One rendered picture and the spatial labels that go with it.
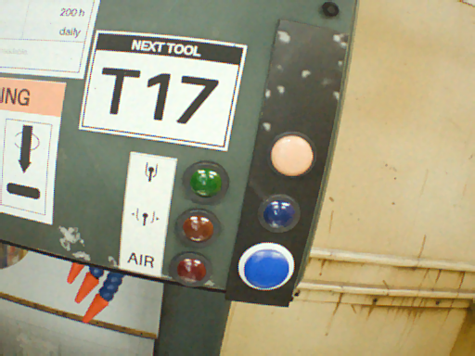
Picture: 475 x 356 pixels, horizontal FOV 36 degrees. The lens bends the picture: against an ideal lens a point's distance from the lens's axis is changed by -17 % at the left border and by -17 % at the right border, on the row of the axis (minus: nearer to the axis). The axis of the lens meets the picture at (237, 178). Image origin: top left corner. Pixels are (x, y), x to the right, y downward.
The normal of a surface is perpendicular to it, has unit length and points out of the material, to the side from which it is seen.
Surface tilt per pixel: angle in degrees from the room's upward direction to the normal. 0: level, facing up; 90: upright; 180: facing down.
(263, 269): 88
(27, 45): 90
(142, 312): 90
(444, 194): 90
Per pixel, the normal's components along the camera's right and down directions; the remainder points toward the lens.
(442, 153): 0.00, 0.39
